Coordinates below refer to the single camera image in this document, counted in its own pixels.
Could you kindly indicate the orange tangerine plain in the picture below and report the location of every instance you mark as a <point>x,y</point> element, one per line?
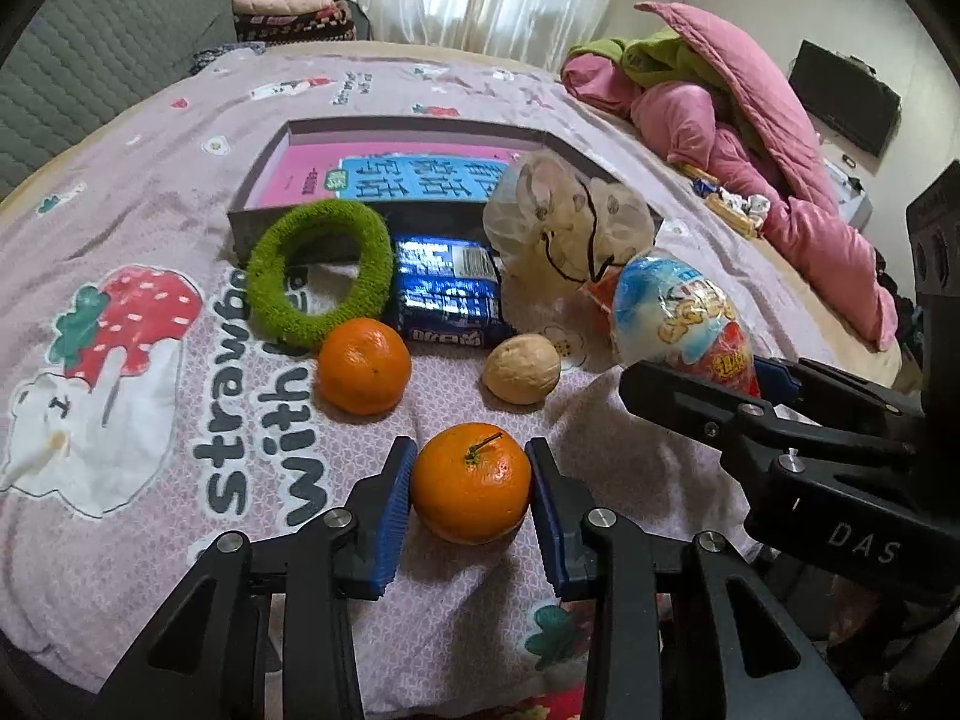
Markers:
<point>363,368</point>

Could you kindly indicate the black television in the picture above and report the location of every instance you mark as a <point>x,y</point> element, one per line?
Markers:
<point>846,96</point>

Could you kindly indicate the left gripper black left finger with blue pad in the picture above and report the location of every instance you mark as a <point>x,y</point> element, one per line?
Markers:
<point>203,654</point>

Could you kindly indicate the egg shaped snack pack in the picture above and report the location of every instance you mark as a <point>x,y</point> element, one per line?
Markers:
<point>665,311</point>

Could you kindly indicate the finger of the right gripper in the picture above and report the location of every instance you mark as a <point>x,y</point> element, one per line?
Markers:
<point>808,386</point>
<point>720,417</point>

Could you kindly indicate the orange tangerine with stem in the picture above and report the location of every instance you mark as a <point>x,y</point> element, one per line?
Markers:
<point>471,484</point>

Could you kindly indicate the pink quilted duvet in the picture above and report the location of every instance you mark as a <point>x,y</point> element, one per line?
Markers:
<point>756,139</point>

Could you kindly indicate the strawberry print bed sheet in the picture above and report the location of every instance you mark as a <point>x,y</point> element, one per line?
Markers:
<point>143,414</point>

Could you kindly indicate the tan walnut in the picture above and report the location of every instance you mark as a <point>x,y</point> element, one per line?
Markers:
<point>523,370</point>

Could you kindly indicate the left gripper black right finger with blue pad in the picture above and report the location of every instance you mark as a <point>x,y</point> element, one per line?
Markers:
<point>682,629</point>

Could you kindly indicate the grey quilted headboard cushion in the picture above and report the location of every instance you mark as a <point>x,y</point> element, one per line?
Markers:
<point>80,63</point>

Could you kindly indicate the stack of folded blankets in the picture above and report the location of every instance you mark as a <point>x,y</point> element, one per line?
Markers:
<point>294,21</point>

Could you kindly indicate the blue biscuit packet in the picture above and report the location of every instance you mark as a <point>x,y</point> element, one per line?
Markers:
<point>447,291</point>

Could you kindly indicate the green blanket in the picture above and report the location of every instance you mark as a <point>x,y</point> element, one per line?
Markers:
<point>660,58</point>

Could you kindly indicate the pink blue picture book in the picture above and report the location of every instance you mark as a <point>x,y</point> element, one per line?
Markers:
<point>380,171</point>

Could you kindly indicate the small clutter beside duvet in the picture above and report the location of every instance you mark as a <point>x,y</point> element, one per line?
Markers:
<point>746,215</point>

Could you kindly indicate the translucent bag with plush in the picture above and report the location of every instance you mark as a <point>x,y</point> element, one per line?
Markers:
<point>557,231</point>

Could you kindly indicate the grey cardboard box tray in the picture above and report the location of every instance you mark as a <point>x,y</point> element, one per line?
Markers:
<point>375,225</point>

